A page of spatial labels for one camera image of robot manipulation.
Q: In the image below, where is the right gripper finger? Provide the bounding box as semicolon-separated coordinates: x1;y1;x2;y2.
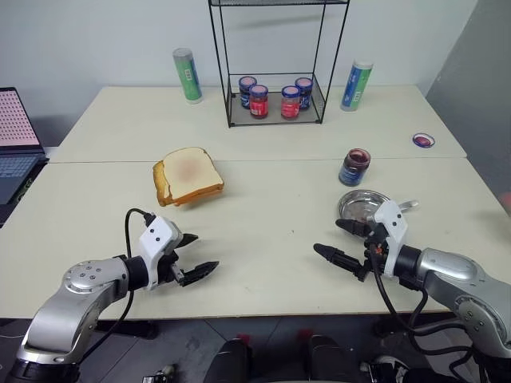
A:
335;218;372;240
313;243;365;277

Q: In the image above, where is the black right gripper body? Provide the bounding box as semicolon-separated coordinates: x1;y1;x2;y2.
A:
356;222;391;283

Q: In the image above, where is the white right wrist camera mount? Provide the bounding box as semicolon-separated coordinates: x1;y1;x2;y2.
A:
372;199;410;278

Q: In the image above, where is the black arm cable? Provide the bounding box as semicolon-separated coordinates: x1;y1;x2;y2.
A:
370;243;486;383
77;207;156;362

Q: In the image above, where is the round metal plate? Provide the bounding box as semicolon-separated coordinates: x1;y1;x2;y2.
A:
337;189;394;225

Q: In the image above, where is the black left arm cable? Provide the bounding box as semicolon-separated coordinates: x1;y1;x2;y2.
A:
77;207;156;362

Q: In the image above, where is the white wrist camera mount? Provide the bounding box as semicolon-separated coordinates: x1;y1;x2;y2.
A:
372;199;410;278
137;216;183;292

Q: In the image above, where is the dark rounded shape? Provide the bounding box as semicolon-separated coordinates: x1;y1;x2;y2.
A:
307;334;357;383
214;337;253;383

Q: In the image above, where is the green cylindrical canister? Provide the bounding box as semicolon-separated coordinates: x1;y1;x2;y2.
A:
172;47;204;106

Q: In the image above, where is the open laptop computer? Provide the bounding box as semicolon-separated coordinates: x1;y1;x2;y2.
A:
0;87;50;205

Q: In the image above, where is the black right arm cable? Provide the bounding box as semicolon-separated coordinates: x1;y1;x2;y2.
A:
370;243;486;383

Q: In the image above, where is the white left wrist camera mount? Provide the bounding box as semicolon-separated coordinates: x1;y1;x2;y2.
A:
137;216;183;292

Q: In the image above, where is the red-label jam jar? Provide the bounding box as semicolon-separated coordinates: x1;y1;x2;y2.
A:
280;85;301;120
248;84;269;120

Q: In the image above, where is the open blue-label jam jar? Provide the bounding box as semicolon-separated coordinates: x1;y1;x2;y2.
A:
338;148;372;188

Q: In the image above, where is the blue cylindrical canister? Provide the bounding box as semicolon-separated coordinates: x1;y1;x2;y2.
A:
339;59;374;113

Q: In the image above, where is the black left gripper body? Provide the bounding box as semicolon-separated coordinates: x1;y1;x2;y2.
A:
157;243;186;287

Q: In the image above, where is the sliced bread sandwich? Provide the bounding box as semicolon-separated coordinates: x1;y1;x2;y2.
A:
160;147;225;201

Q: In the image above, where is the plain toast slice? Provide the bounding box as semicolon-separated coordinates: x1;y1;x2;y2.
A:
152;159;188;208

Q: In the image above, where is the black wire shelf rack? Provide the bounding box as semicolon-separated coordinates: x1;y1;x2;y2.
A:
208;0;351;129

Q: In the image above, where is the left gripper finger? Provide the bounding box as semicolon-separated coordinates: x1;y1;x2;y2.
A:
179;261;221;287
176;233;200;252

